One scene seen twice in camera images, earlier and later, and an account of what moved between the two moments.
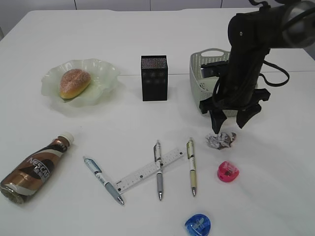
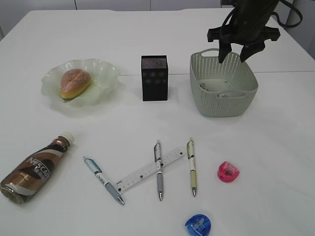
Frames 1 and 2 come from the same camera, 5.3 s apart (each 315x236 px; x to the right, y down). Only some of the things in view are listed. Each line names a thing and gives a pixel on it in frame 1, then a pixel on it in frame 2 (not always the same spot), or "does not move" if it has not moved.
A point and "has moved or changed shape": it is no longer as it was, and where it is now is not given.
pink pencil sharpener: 227,171 does not move
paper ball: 222,140 has moved or changed shape
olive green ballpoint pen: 191,154 does not move
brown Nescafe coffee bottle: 30,173 does not move
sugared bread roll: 73,82 does not move
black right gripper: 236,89 to 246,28
